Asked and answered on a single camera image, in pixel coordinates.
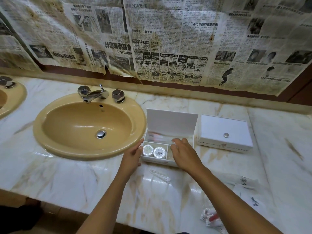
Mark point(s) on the person's right hand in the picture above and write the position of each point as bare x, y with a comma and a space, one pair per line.
189, 157

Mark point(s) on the person's left hand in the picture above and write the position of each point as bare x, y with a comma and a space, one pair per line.
129, 160

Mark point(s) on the small round white jar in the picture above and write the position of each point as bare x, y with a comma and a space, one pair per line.
159, 152

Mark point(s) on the pile of toothbrush kits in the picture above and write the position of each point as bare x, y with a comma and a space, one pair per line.
161, 137

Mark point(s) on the white box with round knob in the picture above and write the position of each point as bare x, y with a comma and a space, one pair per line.
171, 121
219, 126

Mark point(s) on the red item packet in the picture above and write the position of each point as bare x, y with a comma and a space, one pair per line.
212, 218

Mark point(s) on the person's left forearm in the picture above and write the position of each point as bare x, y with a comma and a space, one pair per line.
104, 209

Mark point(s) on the person's right forearm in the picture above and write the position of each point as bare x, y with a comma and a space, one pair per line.
234, 204

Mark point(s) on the chrome sink drain plug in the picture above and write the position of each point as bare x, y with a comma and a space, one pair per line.
101, 134

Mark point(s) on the beige oval sink basin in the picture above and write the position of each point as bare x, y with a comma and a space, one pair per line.
13, 99
80, 129

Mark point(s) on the chrome faceted faucet knob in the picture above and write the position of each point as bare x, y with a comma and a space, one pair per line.
83, 91
118, 95
6, 82

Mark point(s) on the chrome faucet spout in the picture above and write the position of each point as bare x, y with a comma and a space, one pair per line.
95, 95

